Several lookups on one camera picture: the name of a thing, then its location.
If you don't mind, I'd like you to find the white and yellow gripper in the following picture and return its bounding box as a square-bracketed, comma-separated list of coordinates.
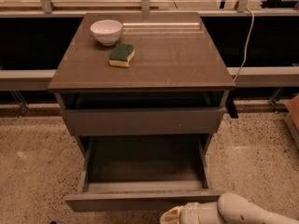
[160, 202, 222, 224]

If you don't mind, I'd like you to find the grey drawer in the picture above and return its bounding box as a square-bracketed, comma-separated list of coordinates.
[61, 92, 227, 137]
[65, 134, 221, 212]

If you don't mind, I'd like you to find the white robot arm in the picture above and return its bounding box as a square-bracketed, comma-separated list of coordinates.
[160, 192, 299, 224]

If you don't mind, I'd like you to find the grey top drawer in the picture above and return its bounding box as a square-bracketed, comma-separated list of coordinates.
[61, 92, 227, 137]

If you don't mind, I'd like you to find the grey drawer cabinet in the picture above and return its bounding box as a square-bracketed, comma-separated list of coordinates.
[49, 12, 235, 150]

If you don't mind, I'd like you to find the cardboard box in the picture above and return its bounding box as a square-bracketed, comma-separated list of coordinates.
[285, 95, 299, 148]

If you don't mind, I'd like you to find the green and yellow sponge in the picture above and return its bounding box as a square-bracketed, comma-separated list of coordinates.
[109, 43, 135, 68]

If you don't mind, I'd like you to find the white ceramic bowl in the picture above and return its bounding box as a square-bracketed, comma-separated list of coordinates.
[90, 20, 123, 46]

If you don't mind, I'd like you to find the metal railing frame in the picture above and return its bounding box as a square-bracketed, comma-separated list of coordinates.
[0, 0, 299, 119]

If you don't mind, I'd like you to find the white cable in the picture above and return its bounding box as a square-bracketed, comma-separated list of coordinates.
[233, 7, 256, 82]

